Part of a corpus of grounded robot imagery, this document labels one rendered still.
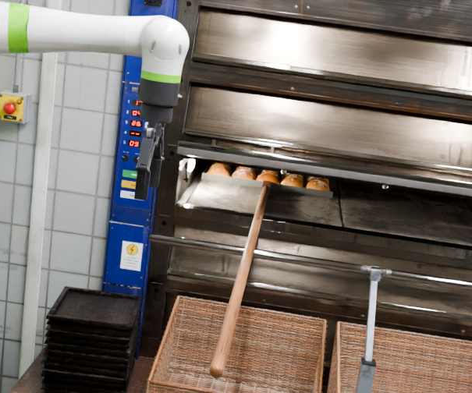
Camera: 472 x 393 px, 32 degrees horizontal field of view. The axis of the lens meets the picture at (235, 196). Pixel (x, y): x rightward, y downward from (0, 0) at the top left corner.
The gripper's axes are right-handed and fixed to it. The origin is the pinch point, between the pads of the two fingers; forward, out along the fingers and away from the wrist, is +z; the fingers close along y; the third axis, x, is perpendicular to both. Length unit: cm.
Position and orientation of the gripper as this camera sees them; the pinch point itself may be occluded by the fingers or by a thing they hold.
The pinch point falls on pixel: (147, 188)
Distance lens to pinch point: 199.4
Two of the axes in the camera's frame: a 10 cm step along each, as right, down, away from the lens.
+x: 9.8, 1.6, -0.6
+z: -1.4, 9.6, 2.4
